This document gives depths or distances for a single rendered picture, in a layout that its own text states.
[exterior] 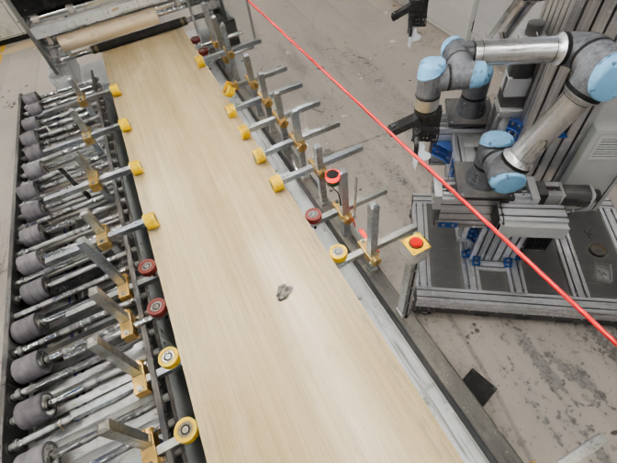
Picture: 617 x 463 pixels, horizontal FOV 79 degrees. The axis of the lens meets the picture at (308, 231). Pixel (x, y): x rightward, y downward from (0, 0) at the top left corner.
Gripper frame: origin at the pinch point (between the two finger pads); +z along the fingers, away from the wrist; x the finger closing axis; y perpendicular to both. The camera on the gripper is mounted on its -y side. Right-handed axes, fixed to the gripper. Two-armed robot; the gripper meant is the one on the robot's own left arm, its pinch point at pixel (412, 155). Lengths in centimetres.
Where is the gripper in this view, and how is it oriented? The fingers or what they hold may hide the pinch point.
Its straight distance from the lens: 142.4
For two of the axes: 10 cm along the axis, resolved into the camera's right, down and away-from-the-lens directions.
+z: 1.1, 6.1, 7.8
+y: 9.8, 0.4, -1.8
